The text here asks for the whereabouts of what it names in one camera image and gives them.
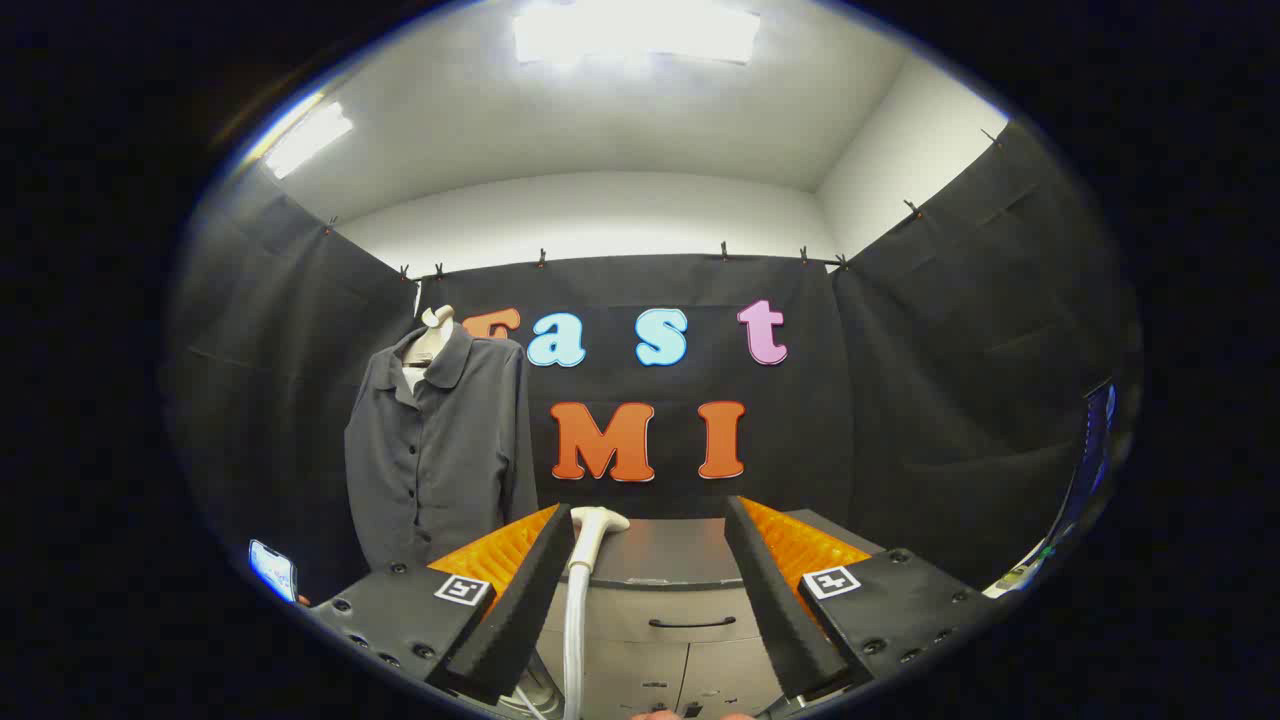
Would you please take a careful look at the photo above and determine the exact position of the narrow ceiling light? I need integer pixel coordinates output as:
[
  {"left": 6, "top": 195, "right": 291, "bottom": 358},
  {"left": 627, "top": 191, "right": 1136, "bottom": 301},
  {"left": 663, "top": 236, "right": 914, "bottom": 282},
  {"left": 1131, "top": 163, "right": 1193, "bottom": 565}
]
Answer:
[{"left": 262, "top": 100, "right": 355, "bottom": 181}]

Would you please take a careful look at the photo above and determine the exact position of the smartphone with lit screen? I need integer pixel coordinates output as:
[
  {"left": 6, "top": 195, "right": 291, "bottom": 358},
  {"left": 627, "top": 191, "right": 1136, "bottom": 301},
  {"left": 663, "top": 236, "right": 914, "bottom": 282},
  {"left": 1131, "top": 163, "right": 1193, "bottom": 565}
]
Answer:
[{"left": 248, "top": 539, "right": 299, "bottom": 605}]

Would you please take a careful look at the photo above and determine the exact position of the cream plastic hanger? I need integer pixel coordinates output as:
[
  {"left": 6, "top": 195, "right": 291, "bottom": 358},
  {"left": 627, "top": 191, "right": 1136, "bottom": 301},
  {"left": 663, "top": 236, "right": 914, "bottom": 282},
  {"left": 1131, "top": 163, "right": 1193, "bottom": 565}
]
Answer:
[{"left": 403, "top": 305, "right": 457, "bottom": 369}]

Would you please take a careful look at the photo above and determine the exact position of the grey-topped white cabinet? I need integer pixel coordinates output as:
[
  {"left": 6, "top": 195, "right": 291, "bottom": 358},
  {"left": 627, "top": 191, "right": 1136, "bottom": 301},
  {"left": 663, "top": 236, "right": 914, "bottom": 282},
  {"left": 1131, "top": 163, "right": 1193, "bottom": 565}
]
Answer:
[{"left": 530, "top": 508, "right": 887, "bottom": 720}]

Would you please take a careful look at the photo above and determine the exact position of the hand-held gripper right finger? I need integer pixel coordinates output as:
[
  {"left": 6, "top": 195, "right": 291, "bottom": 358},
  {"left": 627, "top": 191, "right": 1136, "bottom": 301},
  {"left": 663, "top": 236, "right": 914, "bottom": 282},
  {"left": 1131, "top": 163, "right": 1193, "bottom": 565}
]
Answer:
[{"left": 723, "top": 495, "right": 1002, "bottom": 701}]

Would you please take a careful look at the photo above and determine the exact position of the large ceiling light panel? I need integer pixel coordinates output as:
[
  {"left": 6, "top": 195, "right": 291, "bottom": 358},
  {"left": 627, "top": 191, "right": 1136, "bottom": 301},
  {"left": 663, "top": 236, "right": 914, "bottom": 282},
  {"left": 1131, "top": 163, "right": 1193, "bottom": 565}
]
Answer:
[{"left": 512, "top": 0, "right": 762, "bottom": 67}]

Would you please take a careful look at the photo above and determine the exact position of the white garment steamer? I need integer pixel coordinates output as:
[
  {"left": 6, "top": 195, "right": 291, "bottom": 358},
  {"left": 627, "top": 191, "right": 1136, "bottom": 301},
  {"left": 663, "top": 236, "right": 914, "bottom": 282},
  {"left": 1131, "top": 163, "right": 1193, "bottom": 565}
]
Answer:
[{"left": 512, "top": 506, "right": 632, "bottom": 720}]

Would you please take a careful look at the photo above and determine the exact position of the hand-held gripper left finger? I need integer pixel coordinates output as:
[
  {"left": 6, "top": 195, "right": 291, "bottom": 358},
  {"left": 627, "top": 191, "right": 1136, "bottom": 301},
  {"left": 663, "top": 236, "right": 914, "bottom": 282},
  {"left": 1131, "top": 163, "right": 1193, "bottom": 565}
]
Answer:
[{"left": 310, "top": 503, "right": 577, "bottom": 706}]

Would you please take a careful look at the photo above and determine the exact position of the white side table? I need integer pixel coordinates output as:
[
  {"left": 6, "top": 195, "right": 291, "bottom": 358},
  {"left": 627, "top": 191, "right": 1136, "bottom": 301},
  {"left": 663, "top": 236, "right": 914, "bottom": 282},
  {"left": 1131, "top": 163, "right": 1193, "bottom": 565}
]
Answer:
[{"left": 985, "top": 540, "right": 1057, "bottom": 599}]

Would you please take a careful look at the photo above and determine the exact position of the grey button-up shirt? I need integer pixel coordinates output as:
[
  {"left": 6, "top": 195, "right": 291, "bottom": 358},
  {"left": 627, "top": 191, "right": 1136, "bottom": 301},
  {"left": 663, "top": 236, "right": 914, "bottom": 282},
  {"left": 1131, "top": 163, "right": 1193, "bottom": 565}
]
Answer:
[{"left": 344, "top": 322, "right": 539, "bottom": 573}]

